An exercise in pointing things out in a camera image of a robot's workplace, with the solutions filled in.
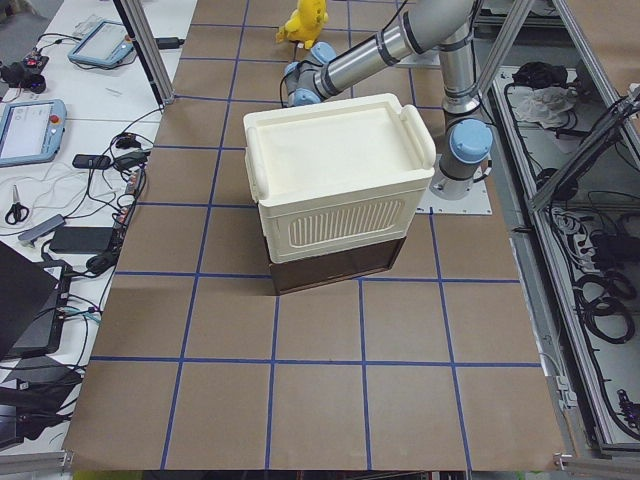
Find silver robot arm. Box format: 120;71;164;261
283;1;494;201

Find cream plastic storage box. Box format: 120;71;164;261
243;94;436;263

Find yellow plush toy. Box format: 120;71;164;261
275;0;329;50

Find black power adapter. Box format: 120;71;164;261
49;226;113;254

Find grey usb hub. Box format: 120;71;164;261
18;214;66;245

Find white crumpled cloth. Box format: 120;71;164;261
514;86;576;129

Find blue teach pendant upper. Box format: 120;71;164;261
67;20;134;69

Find blue teach pendant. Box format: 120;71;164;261
1;99;67;167
67;20;134;69

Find black laptop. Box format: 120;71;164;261
1;244;71;360

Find blue teach pendant lower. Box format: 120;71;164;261
1;99;67;167

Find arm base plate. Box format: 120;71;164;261
415;154;493;216
395;49;440;69

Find aluminium frame post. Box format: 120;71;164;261
113;0;175;107

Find black handled scissors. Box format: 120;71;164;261
4;185;30;225

